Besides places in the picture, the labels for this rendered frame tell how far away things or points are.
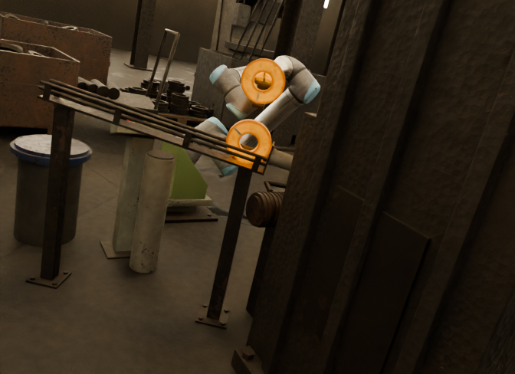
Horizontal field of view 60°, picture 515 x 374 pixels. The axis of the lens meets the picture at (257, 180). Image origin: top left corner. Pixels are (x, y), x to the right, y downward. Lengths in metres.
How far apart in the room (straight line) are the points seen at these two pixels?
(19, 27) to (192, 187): 2.98
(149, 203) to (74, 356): 0.64
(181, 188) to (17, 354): 1.26
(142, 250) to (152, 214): 0.17
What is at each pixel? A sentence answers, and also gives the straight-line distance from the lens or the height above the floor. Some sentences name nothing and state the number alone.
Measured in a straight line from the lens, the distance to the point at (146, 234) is 1.93.
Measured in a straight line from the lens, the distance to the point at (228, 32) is 7.37.
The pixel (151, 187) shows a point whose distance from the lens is 1.84.
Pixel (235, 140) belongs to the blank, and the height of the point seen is 0.70.
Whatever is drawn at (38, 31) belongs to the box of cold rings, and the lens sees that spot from 5.05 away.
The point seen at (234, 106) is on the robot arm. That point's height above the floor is 0.76.
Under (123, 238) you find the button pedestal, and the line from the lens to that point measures 2.11.
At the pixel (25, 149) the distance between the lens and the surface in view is 2.02.
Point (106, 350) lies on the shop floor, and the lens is 1.61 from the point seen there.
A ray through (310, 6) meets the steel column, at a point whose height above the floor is 1.46.
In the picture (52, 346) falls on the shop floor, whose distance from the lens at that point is 1.63.
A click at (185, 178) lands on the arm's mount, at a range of 2.49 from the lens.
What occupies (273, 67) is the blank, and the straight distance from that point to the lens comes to 1.58.
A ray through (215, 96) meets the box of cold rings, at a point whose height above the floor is 0.39.
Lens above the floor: 1.03
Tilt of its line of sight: 17 degrees down
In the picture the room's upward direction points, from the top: 13 degrees clockwise
